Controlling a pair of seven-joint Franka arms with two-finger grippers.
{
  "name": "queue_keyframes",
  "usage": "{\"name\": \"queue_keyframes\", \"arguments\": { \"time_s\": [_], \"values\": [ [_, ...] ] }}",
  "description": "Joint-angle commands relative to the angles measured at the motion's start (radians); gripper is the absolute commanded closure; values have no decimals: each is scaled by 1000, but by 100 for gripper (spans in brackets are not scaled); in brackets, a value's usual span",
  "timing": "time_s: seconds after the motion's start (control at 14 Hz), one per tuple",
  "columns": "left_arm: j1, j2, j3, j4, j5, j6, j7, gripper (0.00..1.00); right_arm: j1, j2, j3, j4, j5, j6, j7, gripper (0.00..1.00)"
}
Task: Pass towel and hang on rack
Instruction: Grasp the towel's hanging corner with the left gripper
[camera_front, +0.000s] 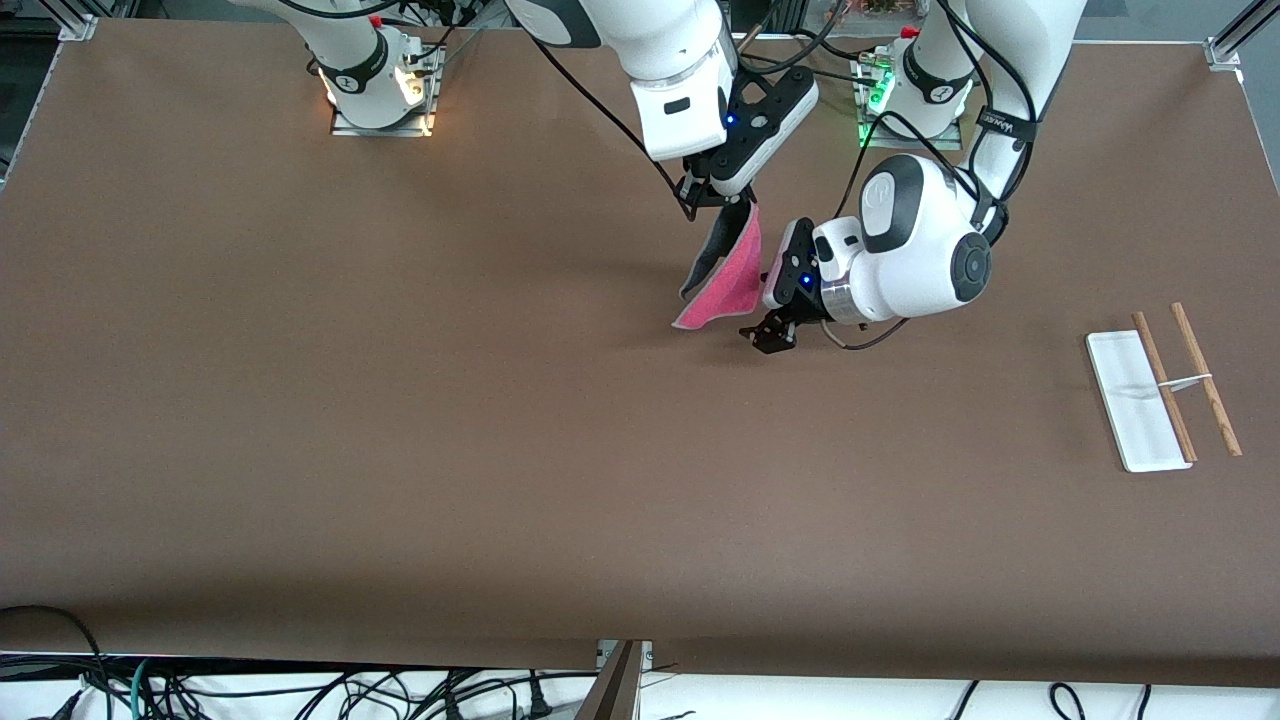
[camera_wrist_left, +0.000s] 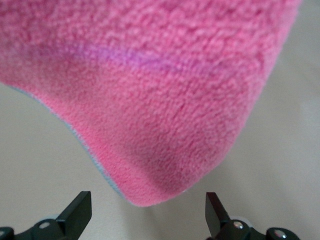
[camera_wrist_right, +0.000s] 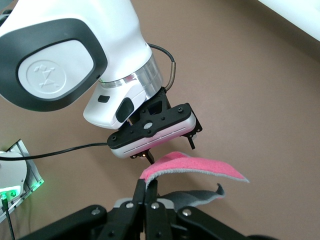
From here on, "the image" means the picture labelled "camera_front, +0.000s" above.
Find pink microfibre towel grey edge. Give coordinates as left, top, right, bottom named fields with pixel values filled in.
left=670, top=200, right=766, bottom=331

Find wooden rack rod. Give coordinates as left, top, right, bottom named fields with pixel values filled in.
left=1132, top=312, right=1198, bottom=463

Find brown table cover sheet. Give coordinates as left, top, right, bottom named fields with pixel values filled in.
left=0, top=18, right=1280, bottom=689

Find wooden chopsticks pair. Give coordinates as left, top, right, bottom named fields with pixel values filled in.
left=1170, top=304, right=1243, bottom=458

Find black cable lying on table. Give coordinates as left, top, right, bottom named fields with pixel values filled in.
left=745, top=30, right=881, bottom=86

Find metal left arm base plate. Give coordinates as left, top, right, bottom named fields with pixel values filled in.
left=858, top=55, right=964, bottom=151

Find white rack base plate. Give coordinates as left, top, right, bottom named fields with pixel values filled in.
left=1085, top=330, right=1194, bottom=473

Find tangled black floor cables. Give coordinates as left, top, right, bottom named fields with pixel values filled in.
left=60, top=660, right=601, bottom=720

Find thick black floor cable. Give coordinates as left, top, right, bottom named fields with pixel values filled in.
left=0, top=604, right=113, bottom=720

